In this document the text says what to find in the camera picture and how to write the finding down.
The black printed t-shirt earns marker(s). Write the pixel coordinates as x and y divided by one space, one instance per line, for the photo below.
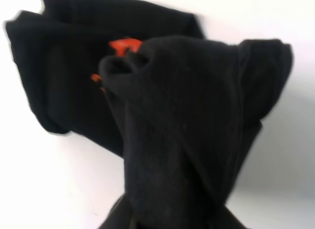
142 81

